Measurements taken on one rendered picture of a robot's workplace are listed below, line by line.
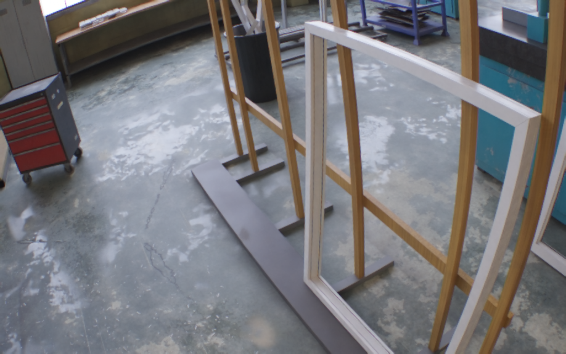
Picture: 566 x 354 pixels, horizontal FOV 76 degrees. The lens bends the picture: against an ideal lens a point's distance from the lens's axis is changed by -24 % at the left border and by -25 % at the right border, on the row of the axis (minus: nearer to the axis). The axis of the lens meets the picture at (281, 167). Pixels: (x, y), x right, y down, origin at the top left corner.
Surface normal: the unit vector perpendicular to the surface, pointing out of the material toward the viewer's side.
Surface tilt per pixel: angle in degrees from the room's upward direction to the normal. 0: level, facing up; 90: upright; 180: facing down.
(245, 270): 0
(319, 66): 90
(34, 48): 90
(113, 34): 90
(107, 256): 0
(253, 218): 0
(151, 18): 90
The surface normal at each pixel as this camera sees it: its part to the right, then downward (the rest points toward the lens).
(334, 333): -0.14, -0.83
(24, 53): 0.46, 0.42
